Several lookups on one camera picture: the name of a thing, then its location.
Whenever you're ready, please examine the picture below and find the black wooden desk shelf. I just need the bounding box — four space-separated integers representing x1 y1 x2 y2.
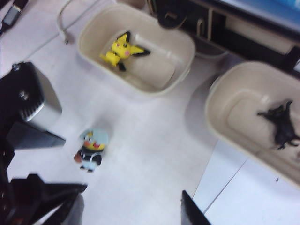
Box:
145 0 300 74

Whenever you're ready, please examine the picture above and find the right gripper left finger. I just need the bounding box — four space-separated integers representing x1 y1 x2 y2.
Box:
60 194 85 225

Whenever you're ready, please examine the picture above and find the black cable with adapter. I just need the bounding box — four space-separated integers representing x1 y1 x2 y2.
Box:
0 0 30 37

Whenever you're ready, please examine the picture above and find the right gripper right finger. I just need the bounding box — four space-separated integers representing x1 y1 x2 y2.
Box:
180 190 211 225

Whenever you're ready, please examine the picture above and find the duck doll with basketball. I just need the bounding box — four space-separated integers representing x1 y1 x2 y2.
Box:
74 127 111 173

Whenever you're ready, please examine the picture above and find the white USB cable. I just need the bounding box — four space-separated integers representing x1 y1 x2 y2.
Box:
57 0 76 45

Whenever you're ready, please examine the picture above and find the handwritten white paper sheet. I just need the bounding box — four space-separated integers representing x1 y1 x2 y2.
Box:
203 161 300 225

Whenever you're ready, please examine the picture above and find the cream cardboard box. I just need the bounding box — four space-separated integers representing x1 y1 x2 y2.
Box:
225 14 295 54

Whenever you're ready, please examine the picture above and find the blank white paper sheet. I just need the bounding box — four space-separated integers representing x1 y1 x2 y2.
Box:
191 140 249 211

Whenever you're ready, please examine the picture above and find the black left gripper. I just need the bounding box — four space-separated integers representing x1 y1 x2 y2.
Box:
0 120 89 225

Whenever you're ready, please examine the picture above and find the yellow Pichu doll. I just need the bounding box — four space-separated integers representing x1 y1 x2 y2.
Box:
99 30 150 72

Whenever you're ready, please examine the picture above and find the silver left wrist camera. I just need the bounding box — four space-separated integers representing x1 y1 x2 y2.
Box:
0 62 63 123

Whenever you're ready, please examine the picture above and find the black cat doll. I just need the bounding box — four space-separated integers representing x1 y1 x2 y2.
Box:
257 100 300 150

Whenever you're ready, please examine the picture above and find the beige pulp paper box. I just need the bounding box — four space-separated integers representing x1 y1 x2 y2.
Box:
77 4 196 99
205 61 300 190

